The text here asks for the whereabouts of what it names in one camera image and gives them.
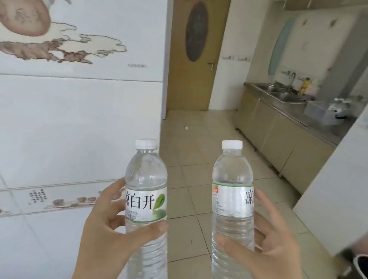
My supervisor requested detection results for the dark oval door ornament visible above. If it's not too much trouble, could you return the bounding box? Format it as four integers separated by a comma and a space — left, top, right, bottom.
181, 0, 214, 64

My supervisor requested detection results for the metal pot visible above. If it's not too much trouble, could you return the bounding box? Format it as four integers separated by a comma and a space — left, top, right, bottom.
326, 95, 361, 123

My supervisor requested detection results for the person's left hand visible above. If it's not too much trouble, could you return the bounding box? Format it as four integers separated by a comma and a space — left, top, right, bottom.
76, 174, 175, 279

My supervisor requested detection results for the beige kitchen counter cabinet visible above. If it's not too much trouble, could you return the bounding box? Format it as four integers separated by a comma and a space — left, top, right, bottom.
226, 80, 360, 202

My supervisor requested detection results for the pale blue hanging cloth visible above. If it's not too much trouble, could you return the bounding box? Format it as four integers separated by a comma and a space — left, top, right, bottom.
267, 15, 298, 79

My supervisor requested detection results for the beige wall cabinet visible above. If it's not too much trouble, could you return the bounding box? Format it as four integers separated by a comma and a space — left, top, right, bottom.
282, 0, 368, 23

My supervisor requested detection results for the clear plastic container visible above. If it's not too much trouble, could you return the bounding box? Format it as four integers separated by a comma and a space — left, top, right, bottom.
302, 99, 341, 127

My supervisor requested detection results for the clear water bottle white label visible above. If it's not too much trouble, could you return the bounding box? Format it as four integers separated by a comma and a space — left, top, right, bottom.
196, 137, 277, 279

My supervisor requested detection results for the person's right hand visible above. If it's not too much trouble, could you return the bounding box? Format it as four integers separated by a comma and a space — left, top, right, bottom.
210, 184, 314, 279

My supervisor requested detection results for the metal faucet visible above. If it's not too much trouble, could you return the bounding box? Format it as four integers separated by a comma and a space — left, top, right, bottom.
285, 71, 298, 91

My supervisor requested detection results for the clear water bottle leaf label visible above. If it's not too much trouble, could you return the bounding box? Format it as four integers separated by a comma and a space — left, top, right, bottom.
110, 137, 188, 279

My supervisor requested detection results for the yellow bottle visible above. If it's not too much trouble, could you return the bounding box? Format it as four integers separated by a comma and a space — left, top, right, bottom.
299, 77, 313, 97

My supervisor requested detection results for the brown wooden door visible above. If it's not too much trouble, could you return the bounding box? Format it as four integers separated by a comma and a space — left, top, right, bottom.
156, 0, 233, 117

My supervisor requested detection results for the stainless steel sink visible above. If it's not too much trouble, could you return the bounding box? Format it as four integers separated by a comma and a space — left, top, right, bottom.
253, 81, 312, 107

